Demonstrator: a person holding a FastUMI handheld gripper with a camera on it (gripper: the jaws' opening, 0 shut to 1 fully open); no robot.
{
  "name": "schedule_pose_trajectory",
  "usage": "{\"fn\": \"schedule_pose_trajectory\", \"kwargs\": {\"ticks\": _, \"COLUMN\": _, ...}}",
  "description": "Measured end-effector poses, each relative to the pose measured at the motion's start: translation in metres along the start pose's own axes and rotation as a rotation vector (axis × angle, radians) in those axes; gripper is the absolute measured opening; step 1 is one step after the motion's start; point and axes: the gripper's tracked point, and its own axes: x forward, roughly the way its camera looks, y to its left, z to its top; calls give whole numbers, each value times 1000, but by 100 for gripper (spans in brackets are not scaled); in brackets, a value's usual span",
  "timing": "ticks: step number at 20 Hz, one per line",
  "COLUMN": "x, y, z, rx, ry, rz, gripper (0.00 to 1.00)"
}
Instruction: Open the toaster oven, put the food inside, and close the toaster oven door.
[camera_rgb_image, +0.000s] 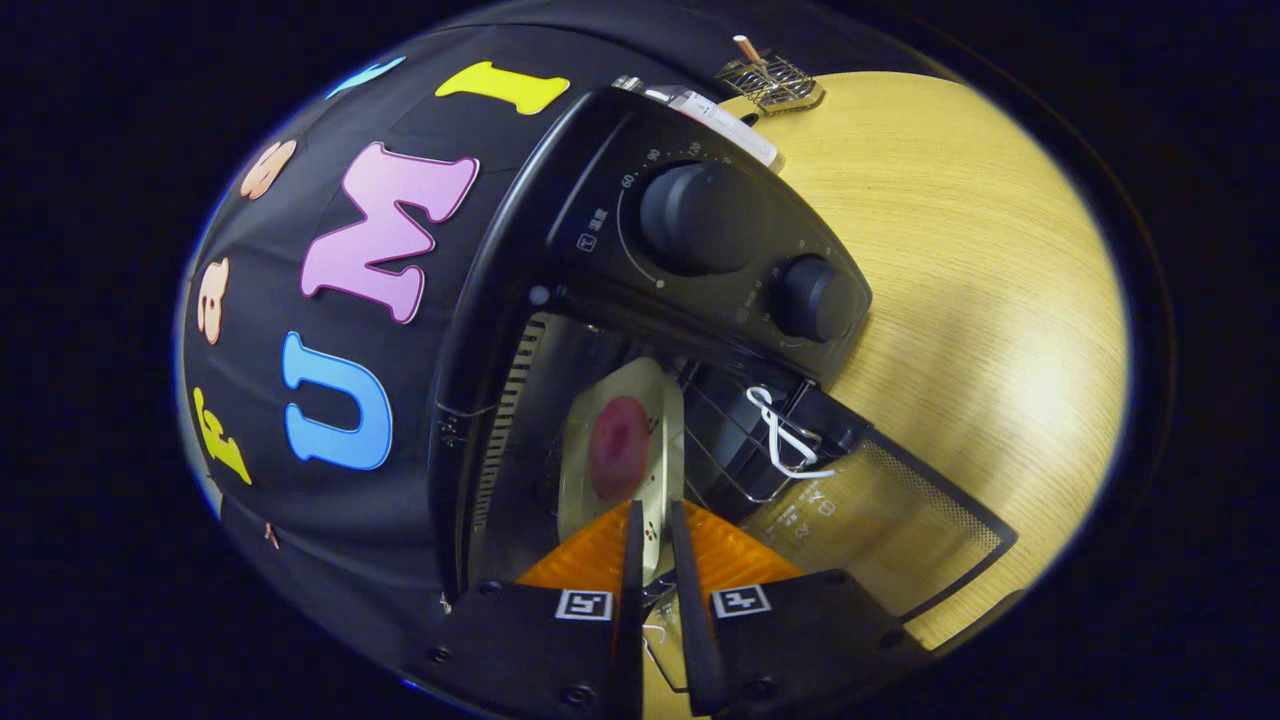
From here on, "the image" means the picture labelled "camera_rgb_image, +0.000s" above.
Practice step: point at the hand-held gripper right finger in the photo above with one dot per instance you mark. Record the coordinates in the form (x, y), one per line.
(690, 600)

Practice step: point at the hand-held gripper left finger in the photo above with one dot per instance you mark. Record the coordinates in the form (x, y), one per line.
(632, 600)

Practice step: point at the pink ham slice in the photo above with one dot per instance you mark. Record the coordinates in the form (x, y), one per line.
(618, 445)

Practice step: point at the cream square plate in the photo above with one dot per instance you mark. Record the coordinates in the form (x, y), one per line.
(662, 420)

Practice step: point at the black toaster oven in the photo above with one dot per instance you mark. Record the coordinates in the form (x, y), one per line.
(600, 200)

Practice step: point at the pink cloth clip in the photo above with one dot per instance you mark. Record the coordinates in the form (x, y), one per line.
(271, 536)

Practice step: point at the clear plastic bottle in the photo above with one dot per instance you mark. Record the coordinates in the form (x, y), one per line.
(720, 115)

